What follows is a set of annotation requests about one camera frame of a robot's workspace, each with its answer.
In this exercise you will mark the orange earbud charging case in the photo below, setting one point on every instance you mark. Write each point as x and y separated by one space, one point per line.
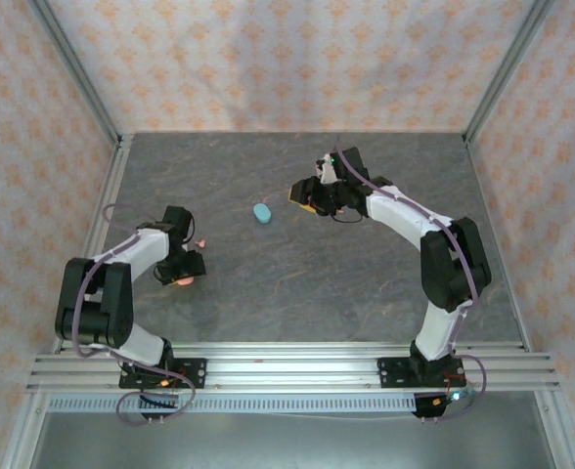
186 282

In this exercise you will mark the blue earbud charging case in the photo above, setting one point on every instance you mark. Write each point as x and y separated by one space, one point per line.
263 213

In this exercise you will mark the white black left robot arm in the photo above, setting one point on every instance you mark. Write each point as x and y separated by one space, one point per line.
116 303

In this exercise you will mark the grey metal sheet panel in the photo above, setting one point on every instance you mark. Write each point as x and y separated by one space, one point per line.
292 439

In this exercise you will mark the aluminium side rail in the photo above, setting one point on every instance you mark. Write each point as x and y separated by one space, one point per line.
475 166
119 166

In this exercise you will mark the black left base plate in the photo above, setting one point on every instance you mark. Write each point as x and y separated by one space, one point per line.
194 371

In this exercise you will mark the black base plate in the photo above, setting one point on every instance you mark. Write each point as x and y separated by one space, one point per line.
194 371
390 372

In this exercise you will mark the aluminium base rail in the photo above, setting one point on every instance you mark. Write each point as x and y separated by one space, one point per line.
292 371

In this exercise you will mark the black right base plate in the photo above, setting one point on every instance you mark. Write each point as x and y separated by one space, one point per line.
390 372

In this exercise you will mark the aluminium frame post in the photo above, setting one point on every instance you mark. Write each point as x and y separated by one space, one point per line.
76 68
508 68

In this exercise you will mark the aluminium frame leg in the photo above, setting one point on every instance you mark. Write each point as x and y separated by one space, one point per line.
17 452
557 430

